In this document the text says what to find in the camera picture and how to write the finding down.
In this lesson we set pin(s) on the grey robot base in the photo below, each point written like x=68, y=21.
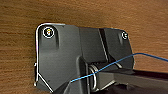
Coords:
x=60, y=56

